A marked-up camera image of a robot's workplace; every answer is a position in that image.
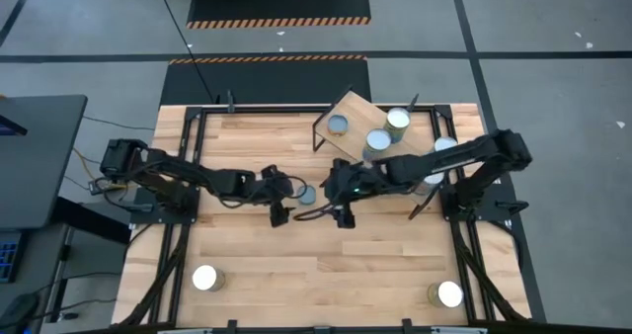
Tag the black computer mouse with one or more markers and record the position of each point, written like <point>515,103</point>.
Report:
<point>17,309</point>

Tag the dark monitor screen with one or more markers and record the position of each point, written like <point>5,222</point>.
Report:
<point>10,126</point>

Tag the wooden shelf with black legs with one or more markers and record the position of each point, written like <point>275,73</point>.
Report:
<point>355,116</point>

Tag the dark grey desk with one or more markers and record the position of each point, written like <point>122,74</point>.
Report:
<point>39,166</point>

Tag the black aluminium table frame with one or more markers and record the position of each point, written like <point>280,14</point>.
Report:
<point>276,109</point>

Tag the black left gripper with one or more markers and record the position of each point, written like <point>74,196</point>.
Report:
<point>274,186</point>

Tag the short tin can teal label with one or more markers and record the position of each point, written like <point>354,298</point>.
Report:
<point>308,195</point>

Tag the black table clamp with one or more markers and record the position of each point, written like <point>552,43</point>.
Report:
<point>511,206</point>
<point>407,325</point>
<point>230,102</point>
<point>231,326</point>
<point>413,103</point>

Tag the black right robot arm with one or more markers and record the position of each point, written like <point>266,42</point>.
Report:
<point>469,156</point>

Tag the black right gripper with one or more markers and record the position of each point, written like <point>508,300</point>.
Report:
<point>353,181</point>

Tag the silver bracket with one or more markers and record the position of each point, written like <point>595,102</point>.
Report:
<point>459,330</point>

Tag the short tin can orange label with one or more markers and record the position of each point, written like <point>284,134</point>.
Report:
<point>338,125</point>

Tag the black desk support beam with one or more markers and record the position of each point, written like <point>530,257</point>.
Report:
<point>94,223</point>

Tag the black hazard-striped floor mat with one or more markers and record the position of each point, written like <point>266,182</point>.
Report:
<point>266,79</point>
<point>276,0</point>

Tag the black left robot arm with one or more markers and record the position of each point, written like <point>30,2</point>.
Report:
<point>197,176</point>

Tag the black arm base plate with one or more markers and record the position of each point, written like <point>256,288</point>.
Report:
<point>163,218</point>
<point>489,203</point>

